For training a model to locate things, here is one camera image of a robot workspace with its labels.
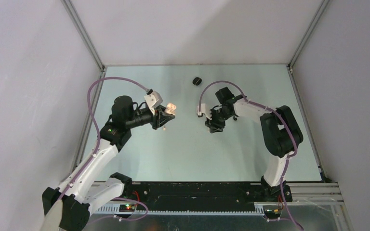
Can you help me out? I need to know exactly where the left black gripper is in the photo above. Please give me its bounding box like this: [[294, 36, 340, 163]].
[[126, 104, 175, 130]]

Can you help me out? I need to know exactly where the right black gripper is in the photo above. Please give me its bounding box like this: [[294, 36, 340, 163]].
[[206, 107, 233, 133]]

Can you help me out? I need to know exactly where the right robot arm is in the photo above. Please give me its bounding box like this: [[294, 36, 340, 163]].
[[197, 87, 304, 202]]

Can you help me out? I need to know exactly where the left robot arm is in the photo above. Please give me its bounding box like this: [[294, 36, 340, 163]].
[[41, 92, 177, 231]]

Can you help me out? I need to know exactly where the black earbud charging case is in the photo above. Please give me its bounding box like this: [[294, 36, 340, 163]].
[[192, 77, 202, 86]]

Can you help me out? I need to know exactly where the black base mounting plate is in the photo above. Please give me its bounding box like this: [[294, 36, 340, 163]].
[[122, 181, 292, 212]]

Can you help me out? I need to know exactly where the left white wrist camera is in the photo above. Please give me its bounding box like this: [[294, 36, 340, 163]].
[[144, 89, 163, 115]]

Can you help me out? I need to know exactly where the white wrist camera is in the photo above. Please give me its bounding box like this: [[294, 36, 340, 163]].
[[144, 89, 163, 115], [197, 103, 211, 120]]

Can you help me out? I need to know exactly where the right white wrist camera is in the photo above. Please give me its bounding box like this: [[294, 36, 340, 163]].
[[197, 103, 211, 120]]

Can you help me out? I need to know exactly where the right aluminium frame post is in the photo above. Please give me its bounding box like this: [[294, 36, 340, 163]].
[[287, 0, 332, 182]]

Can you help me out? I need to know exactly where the aluminium frame post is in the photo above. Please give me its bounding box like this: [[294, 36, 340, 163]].
[[287, 0, 332, 182], [61, 0, 105, 72]]

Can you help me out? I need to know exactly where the left aluminium frame post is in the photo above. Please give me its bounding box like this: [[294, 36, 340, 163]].
[[61, 0, 105, 72]]

